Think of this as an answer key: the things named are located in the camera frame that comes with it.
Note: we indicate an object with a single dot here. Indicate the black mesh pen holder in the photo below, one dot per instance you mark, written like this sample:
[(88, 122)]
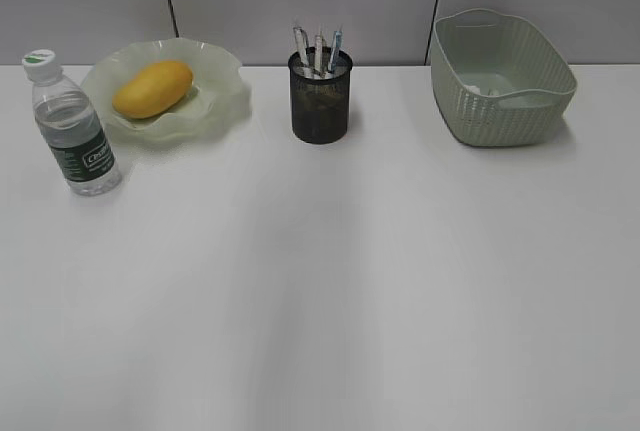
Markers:
[(320, 107)]

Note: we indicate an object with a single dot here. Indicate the beige grip ballpoint pen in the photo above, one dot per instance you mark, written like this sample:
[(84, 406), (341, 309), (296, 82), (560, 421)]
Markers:
[(301, 41)]

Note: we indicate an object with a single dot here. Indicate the yellow mango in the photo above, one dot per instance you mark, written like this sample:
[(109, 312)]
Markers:
[(153, 90)]

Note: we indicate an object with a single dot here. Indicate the frosted green wavy plate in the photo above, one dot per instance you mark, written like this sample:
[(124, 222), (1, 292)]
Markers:
[(216, 90)]

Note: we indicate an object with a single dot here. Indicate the grey grip pen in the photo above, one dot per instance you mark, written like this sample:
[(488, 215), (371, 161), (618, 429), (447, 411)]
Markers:
[(318, 55)]

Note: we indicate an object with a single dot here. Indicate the pale green woven basket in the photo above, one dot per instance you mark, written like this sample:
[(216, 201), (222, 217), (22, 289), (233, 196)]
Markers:
[(480, 46)]

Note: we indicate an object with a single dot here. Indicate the white waste paper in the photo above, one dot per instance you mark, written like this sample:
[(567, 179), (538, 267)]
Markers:
[(487, 89)]

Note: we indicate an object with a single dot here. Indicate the clear water bottle green label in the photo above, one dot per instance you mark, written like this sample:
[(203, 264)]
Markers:
[(70, 126)]

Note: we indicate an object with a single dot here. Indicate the blue grey ballpoint pen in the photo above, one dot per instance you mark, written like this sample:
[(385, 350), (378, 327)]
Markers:
[(334, 53)]

